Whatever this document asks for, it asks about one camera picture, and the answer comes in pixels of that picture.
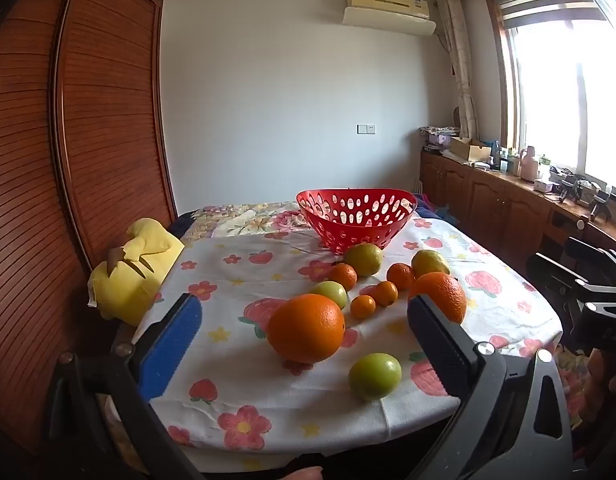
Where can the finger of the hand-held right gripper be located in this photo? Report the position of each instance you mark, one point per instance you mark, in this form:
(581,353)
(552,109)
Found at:
(595,255)
(553,275)

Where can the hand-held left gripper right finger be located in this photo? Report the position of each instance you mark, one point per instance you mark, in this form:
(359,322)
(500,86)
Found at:
(440,347)

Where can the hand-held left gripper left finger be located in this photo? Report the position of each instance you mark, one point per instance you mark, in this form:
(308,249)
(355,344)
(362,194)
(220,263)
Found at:
(169,347)

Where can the large orange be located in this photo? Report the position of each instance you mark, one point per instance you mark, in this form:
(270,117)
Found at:
(443,295)
(305,329)

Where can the small mandarin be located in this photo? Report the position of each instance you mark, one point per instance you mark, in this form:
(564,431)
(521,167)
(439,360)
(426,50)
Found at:
(363,307)
(344,276)
(386,293)
(400,276)

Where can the yellow-green pear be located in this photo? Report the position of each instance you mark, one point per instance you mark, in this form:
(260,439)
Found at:
(430,262)

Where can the green apple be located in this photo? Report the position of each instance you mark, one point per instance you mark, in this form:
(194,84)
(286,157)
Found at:
(332,292)

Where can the red perforated plastic basket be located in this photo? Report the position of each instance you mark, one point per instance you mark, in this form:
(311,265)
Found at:
(355,230)

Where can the person's right hand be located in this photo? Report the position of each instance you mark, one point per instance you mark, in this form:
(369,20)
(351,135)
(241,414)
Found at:
(608,380)

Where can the person's left hand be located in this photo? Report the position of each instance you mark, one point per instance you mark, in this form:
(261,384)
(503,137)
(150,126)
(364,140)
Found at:
(298,474)

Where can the black tripod device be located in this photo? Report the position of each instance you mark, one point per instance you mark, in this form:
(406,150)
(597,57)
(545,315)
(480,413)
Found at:
(600,205)
(570,187)

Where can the green lime front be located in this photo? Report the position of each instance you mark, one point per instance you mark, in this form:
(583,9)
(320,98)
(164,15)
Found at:
(375,376)

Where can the yellow plush toy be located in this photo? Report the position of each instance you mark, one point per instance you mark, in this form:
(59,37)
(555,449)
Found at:
(133,275)

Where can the small white box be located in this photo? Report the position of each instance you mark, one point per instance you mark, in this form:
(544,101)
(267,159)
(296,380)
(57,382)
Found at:
(543,186)

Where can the brown wooden low cabinet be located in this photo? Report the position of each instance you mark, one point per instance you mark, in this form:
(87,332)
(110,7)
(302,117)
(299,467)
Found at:
(493,200)

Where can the white flower-print tablecloth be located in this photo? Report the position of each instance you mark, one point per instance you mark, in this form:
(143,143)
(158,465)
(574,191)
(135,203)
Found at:
(268,400)

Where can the pink kettle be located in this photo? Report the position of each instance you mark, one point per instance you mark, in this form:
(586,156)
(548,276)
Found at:
(528,165)

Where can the green lime near basket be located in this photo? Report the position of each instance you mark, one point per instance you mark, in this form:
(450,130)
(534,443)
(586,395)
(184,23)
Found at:
(364,259)

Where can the small blue plush toy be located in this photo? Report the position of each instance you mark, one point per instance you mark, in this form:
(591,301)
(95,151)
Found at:
(442,210)

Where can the floral quilted blanket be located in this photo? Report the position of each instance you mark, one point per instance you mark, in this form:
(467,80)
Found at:
(248,220)

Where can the open cardboard box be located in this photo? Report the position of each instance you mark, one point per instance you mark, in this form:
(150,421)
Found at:
(469,149)

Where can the wood-framed window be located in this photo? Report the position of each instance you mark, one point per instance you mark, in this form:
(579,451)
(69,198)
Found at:
(563,85)

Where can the brown slatted wooden wardrobe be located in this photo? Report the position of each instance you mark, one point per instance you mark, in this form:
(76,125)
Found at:
(73,160)

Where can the patterned light curtain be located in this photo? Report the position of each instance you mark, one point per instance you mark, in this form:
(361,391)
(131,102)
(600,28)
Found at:
(460,60)

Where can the white wall switch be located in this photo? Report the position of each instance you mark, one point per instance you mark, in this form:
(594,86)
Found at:
(366,129)

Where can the white wall air conditioner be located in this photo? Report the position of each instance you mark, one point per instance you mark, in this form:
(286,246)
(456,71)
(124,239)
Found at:
(388,10)

